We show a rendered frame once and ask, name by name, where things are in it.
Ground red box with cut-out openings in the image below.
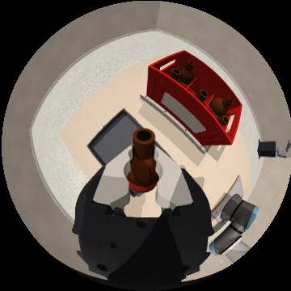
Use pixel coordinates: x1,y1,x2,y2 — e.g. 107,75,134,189
146,50,242,146

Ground brown bottle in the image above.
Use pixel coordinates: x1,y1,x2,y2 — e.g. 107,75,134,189
176,61,195,86
209,97,233,116
212,113,229,126
168,69,182,85
191,89,209,104
127,128,159,193

